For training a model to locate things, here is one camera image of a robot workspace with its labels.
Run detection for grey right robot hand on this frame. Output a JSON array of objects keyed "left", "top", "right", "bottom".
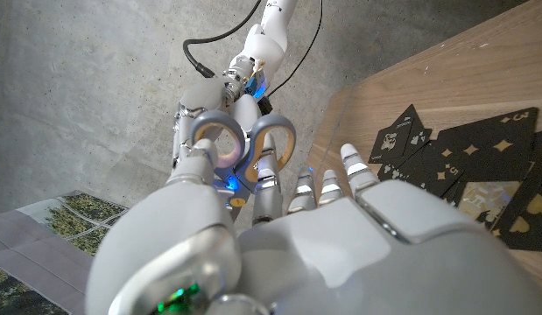
[{"left": 172, "top": 65, "right": 265, "bottom": 172}]

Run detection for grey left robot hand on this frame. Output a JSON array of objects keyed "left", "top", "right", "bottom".
[{"left": 84, "top": 133, "right": 542, "bottom": 315}]

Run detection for orange handled scissors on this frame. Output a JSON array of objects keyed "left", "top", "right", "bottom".
[{"left": 190, "top": 108, "right": 297, "bottom": 220}]

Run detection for black playing card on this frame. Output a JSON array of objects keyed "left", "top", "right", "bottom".
[
  {"left": 369, "top": 103, "right": 433, "bottom": 165},
  {"left": 453, "top": 180, "right": 535, "bottom": 228},
  {"left": 434, "top": 107, "right": 539, "bottom": 185},
  {"left": 377, "top": 150, "right": 465, "bottom": 199},
  {"left": 491, "top": 174, "right": 542, "bottom": 254}
]

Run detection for printed forest window backdrop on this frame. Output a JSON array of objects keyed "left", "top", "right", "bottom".
[{"left": 0, "top": 189, "right": 130, "bottom": 315}]

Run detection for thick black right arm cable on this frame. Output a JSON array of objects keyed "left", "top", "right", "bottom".
[{"left": 182, "top": 0, "right": 263, "bottom": 80}]

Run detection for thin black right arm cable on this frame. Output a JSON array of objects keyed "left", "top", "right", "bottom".
[{"left": 266, "top": 0, "right": 324, "bottom": 97}]

